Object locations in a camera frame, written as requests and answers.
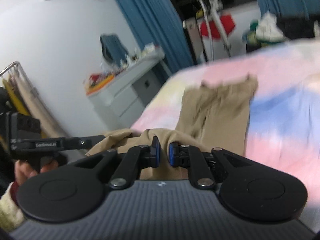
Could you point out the person's left hand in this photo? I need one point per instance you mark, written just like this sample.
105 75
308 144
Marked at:
24 171

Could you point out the tan khaki trousers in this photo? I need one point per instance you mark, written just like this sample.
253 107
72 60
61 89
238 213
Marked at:
209 118

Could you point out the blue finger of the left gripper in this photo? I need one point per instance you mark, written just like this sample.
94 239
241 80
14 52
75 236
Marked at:
81 143

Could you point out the pile of mixed clothes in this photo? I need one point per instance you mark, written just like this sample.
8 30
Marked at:
262 33

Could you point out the silver tripod stand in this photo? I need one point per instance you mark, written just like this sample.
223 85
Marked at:
215 5

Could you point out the white dresser desk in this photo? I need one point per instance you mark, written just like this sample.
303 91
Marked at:
122 101

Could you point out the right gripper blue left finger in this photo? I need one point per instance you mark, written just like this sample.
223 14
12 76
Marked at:
133 161

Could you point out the blue framed mirror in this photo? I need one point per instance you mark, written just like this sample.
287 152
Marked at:
112 49

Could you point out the pastel tie-dye bed sheet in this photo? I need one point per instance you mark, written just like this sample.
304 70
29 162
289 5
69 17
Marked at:
283 129

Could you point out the clothes rail with garments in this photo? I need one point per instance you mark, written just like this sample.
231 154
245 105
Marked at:
26 100

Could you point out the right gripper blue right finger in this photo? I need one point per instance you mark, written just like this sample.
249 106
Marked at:
192 159

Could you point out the left blue curtain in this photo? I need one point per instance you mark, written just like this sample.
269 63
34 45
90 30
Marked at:
157 22

